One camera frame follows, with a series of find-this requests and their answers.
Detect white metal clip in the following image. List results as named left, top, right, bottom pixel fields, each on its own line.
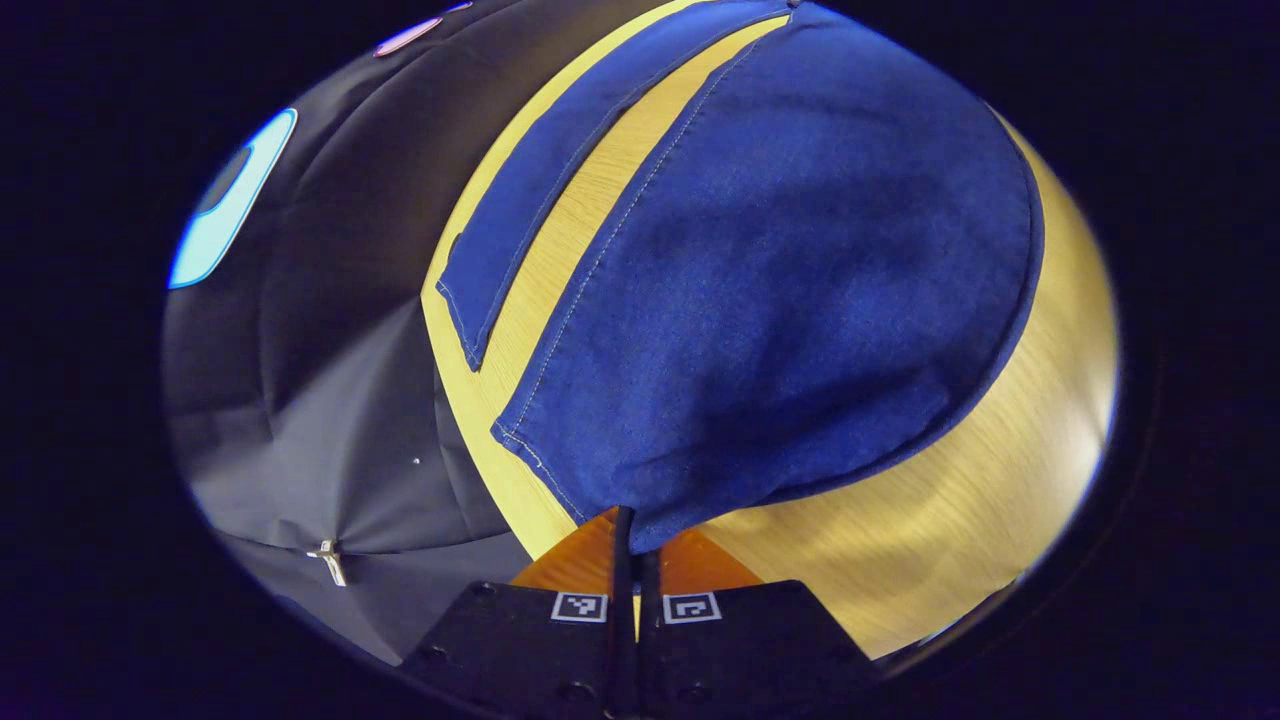
left=306, top=540, right=351, bottom=588

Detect black backdrop cloth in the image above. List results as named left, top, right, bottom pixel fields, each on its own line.
left=163, top=0, right=691, bottom=666

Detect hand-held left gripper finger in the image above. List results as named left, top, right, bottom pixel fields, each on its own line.
left=637, top=525, right=881, bottom=720
left=400, top=505, right=638, bottom=720

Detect blue denim jeans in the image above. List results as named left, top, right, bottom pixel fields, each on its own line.
left=437, top=0, right=1046, bottom=556

